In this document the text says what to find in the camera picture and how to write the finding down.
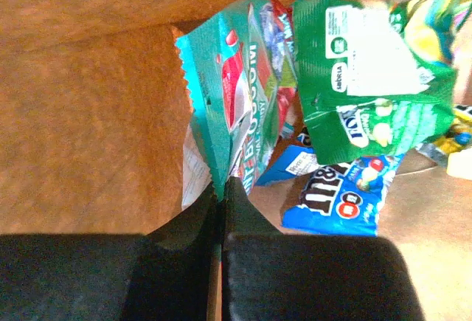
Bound green yellow snack bag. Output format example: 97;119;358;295
387;0;471;65

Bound yellow snack packet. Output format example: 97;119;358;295
415;105;471;180

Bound brown paper bag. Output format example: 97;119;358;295
0;0;472;321

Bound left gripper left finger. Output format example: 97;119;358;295
1;188;217;320

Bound dark green snack bag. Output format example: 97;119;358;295
293;0;456;165

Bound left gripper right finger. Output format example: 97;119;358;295
222;178;424;320

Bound blue candy packet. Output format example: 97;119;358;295
257;145;404;236

